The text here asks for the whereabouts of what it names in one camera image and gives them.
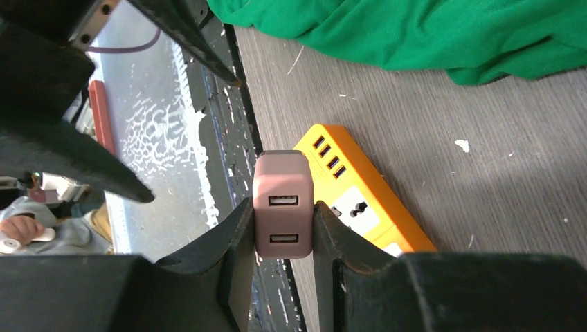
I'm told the person in background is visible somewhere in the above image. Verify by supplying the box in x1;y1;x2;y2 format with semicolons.
1;195;114;255

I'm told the pink plug adapter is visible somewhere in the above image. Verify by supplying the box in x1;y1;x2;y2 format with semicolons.
252;150;314;259

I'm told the green t-shirt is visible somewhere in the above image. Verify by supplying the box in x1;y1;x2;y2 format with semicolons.
208;0;586;86

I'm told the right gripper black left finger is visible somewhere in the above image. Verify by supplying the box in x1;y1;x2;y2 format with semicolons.
1;199;255;331

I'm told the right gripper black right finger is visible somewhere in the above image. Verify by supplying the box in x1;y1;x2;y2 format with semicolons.
313;202;586;331

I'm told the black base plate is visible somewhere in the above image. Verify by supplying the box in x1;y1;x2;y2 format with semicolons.
183;0;307;332

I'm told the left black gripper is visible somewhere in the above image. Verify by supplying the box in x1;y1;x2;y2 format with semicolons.
1;1;154;203

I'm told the orange power strip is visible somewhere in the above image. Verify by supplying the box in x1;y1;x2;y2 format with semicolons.
295;124;437;257

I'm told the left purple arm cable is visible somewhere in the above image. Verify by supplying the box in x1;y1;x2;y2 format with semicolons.
86;27;162;55

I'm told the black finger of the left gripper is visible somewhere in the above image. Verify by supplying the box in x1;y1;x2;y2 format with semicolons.
129;0;242;86

